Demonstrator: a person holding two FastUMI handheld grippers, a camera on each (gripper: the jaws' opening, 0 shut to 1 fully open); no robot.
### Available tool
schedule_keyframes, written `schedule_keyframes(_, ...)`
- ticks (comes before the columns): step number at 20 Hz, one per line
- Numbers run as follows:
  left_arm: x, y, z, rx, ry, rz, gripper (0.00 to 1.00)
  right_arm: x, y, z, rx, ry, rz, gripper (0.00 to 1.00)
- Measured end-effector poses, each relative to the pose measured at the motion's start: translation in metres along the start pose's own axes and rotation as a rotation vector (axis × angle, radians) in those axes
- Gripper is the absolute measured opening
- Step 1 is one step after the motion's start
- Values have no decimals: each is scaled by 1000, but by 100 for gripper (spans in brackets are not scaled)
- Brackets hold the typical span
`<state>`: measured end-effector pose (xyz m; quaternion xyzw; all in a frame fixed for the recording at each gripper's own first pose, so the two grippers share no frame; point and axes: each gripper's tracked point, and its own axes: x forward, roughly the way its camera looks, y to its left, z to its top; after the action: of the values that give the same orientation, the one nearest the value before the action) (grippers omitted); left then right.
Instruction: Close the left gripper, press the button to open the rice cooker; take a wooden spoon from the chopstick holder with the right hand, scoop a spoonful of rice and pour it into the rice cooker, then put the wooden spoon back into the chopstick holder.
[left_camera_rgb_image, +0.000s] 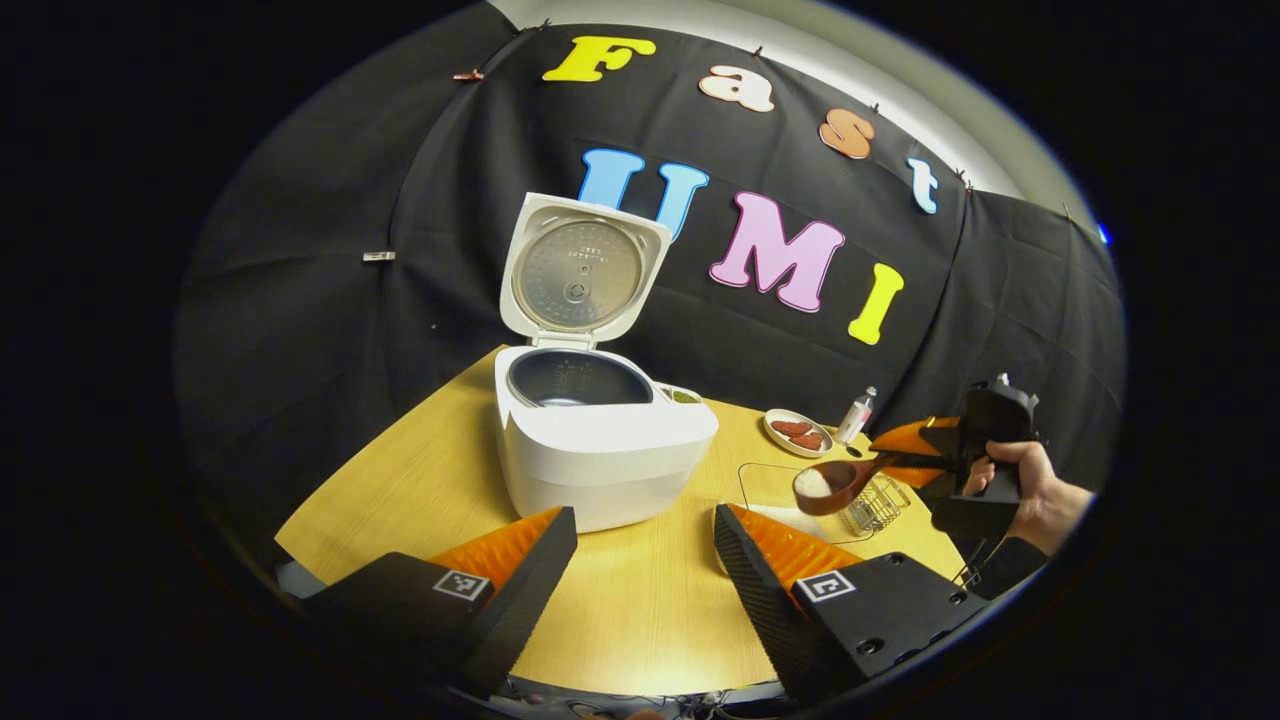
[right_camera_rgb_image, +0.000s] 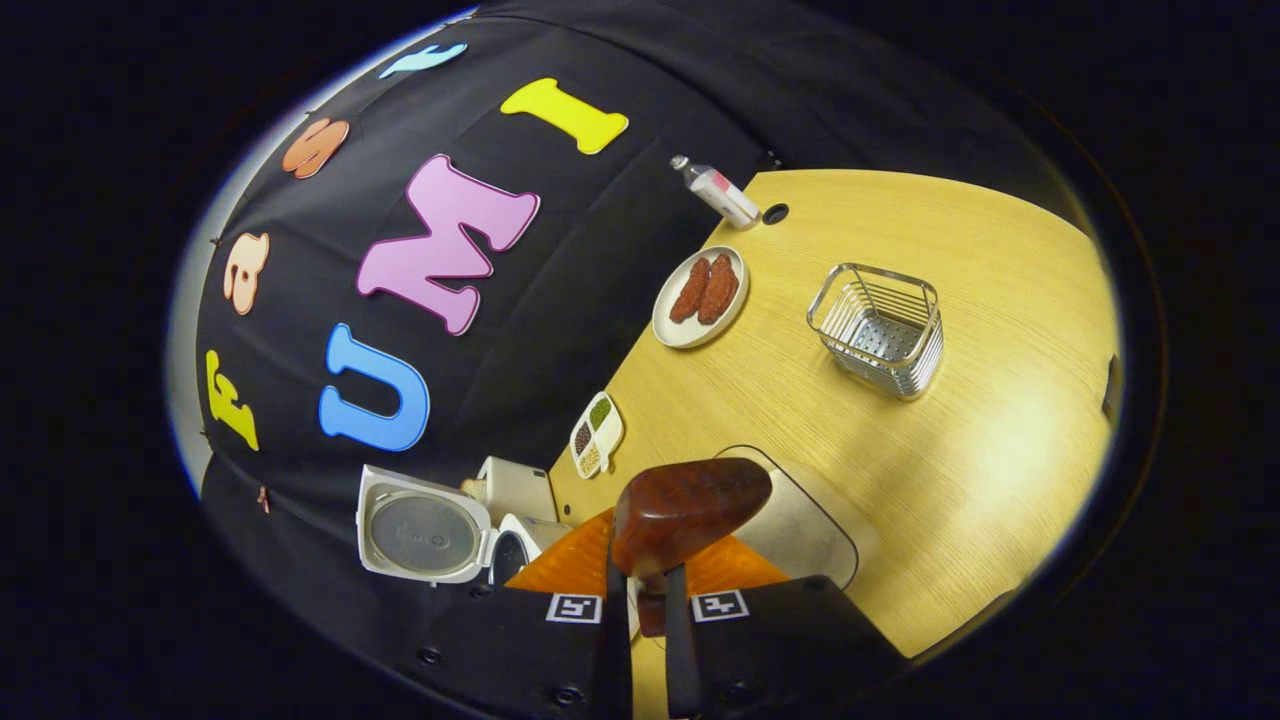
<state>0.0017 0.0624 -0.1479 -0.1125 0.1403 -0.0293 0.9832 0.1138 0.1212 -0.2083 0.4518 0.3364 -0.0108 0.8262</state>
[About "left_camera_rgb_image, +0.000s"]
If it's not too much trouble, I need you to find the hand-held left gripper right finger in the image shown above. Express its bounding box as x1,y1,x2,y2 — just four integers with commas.
713,503,991,701

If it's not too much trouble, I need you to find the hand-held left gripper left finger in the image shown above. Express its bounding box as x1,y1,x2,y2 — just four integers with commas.
300,506,579,699

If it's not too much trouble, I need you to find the metal wire chopstick holder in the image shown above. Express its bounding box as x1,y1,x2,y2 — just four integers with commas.
840,475,913,538

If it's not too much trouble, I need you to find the brown wooden spoon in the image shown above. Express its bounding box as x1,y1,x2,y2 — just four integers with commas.
792,452,961,517

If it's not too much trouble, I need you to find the white rice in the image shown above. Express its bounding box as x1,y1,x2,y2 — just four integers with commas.
745,468,833,542

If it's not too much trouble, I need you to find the white rice cooker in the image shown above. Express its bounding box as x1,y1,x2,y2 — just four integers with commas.
494,192,720,534

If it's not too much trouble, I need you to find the clear bottle pink label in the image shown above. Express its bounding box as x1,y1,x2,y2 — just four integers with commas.
836,387,878,445

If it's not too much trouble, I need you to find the white round plate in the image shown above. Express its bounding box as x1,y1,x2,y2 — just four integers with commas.
763,408,835,459

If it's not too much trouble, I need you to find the black backdrop cloth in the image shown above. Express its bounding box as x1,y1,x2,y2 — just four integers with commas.
172,20,1126,561

